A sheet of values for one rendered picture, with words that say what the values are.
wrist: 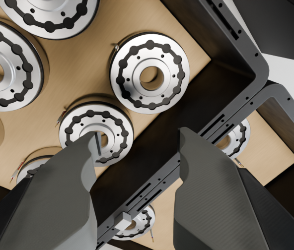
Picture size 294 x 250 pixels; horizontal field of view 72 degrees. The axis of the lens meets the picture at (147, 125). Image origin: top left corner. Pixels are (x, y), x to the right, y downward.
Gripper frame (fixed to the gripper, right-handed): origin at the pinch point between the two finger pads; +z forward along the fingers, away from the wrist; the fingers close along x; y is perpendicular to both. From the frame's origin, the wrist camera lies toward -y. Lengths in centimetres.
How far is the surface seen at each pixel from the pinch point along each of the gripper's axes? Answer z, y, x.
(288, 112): 9.4, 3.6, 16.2
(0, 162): 13.9, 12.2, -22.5
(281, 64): 34.7, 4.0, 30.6
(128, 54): 14.0, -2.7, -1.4
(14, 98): 12.0, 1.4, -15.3
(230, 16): 8.2, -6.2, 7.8
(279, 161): 20.9, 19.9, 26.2
